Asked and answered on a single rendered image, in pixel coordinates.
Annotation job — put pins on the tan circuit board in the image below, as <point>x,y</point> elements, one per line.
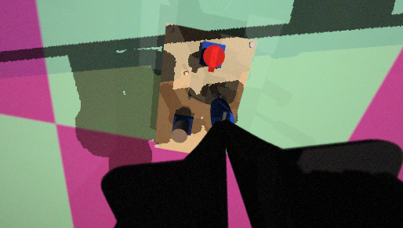
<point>203,78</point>

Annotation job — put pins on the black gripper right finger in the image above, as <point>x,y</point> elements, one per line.
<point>264,172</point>

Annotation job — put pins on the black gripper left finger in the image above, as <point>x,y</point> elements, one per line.
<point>197,181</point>

